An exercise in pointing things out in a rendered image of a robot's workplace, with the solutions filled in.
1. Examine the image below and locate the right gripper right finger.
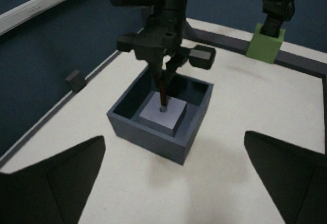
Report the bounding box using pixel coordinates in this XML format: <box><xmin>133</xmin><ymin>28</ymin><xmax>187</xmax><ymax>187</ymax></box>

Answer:
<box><xmin>244</xmin><ymin>130</ymin><xmax>327</xmax><ymax>224</ymax></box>

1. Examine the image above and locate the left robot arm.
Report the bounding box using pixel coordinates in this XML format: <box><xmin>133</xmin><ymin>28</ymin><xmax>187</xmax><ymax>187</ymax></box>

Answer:
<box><xmin>109</xmin><ymin>0</ymin><xmax>295</xmax><ymax>64</ymax></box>

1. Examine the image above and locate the white plate with round hole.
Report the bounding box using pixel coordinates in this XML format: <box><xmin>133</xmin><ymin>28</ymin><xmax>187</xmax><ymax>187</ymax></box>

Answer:
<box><xmin>139</xmin><ymin>92</ymin><xmax>187</xmax><ymax>138</ymax></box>

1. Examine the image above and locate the brown cylindrical peg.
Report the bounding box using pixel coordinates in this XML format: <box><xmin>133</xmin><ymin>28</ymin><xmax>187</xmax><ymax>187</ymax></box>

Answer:
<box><xmin>159</xmin><ymin>77</ymin><xmax>167</xmax><ymax>106</ymax></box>

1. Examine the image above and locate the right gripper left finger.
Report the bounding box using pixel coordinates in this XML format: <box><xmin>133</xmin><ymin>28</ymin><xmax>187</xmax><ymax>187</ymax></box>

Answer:
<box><xmin>0</xmin><ymin>135</ymin><xmax>106</xmax><ymax>224</ymax></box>

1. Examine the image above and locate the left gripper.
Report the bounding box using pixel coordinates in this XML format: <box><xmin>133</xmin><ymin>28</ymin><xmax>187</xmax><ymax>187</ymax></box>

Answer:
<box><xmin>116</xmin><ymin>7</ymin><xmax>217</xmax><ymax>91</ymax></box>

